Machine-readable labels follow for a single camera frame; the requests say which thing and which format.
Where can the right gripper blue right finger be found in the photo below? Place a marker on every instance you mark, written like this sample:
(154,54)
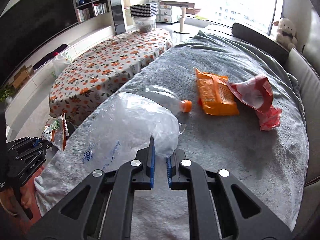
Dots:
(169,171)

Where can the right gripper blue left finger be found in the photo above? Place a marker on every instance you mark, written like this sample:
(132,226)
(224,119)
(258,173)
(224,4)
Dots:
(150,167)

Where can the clear orange snack wrapper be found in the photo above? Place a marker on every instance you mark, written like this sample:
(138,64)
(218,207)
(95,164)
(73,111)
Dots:
(56,132)

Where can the clear plastic bag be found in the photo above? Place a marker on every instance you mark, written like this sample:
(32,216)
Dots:
(124,126)

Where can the clear bottle orange cap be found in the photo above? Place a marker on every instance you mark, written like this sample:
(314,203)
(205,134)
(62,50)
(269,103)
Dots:
(168,99)

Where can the orange snack bag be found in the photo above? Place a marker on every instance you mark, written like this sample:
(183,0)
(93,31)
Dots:
(215,97)

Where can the person's left hand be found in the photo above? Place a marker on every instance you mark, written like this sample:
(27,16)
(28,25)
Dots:
(8,200)

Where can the grey fleece blanket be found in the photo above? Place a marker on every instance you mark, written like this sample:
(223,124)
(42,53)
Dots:
(271,164)

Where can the orange floral tablecloth table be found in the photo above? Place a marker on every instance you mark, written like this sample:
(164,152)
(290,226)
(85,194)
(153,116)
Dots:
(99,72)

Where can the white plastic bag on floor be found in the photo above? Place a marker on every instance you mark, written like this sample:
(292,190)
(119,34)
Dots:
(60,62)

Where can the red white snack bag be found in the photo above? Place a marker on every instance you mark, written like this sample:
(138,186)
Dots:
(257,93)

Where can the black television screen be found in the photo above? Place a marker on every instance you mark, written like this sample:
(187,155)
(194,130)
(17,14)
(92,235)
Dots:
(28,25)

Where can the clear plastic jar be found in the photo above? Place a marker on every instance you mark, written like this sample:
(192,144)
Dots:
(145,24)

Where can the white drawer cabinet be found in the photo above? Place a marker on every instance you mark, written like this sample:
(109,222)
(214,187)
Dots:
(166,13)

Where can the black white checkered box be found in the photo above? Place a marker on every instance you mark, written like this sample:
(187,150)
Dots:
(143,10)

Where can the small round side table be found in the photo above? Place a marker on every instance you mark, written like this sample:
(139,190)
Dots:
(183,6)

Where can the white plush sheep toy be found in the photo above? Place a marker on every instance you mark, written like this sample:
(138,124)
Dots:
(286,33)

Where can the dark bookshelf unit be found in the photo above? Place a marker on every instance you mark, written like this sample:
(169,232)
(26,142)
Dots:
(91,0)

